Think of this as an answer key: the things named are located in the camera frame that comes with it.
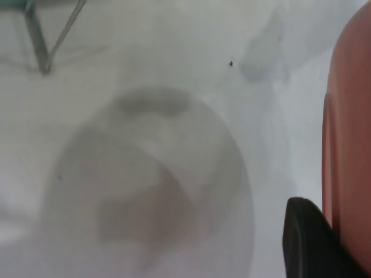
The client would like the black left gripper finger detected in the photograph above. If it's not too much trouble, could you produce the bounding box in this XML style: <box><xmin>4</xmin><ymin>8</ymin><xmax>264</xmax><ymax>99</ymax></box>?
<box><xmin>282</xmin><ymin>196</ymin><xmax>366</xmax><ymax>278</ymax></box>

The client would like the pink plate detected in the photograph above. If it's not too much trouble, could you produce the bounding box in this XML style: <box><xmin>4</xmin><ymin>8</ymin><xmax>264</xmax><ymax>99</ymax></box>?
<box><xmin>321</xmin><ymin>0</ymin><xmax>371</xmax><ymax>263</ymax></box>

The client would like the metal wire plate rack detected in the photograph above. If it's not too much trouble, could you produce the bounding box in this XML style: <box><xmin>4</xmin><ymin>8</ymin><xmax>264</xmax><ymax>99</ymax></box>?
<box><xmin>24</xmin><ymin>0</ymin><xmax>88</xmax><ymax>75</ymax></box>

